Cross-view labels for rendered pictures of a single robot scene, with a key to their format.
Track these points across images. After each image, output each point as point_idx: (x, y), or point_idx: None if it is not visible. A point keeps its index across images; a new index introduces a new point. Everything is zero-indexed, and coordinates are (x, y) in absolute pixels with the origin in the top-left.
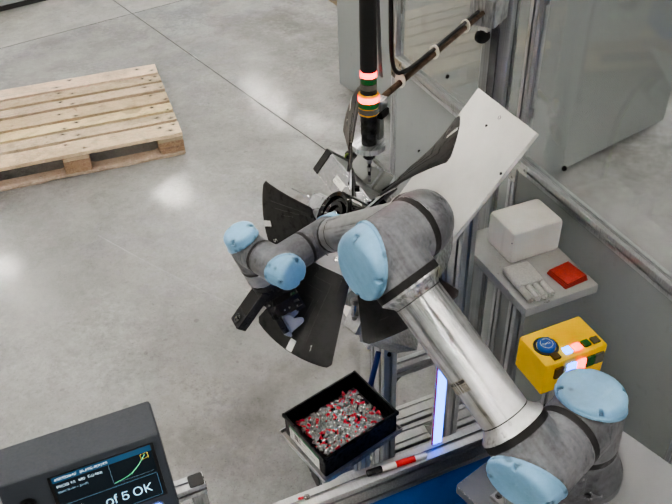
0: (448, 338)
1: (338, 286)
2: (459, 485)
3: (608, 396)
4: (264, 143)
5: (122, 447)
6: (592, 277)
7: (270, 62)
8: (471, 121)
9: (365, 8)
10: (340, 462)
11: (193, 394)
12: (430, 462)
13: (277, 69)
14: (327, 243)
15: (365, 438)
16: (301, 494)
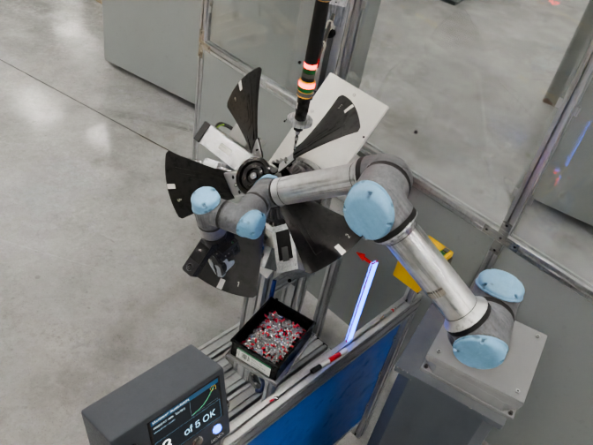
0: (431, 260)
1: None
2: (397, 365)
3: (514, 285)
4: (49, 113)
5: (199, 384)
6: None
7: (30, 39)
8: (329, 97)
9: (320, 15)
10: (283, 367)
11: (56, 342)
12: (348, 354)
13: (40, 45)
14: (281, 199)
15: (297, 346)
16: (270, 397)
